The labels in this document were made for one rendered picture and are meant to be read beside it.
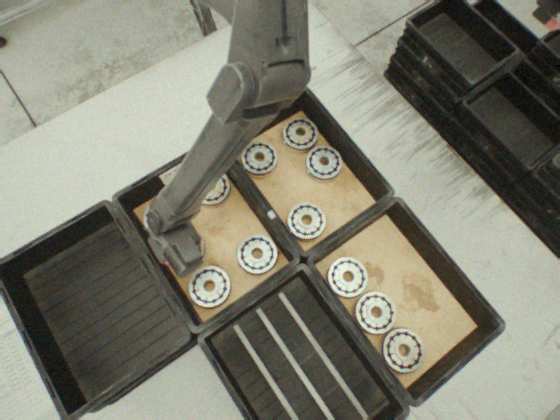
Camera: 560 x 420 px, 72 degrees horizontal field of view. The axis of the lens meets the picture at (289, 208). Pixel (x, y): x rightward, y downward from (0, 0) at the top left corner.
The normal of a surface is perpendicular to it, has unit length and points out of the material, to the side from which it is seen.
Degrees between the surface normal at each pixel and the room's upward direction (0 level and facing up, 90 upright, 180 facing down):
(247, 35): 63
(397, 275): 0
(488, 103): 0
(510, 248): 0
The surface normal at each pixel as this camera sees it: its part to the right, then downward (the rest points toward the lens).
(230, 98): -0.68, 0.35
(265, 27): 0.73, 0.27
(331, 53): 0.05, -0.33
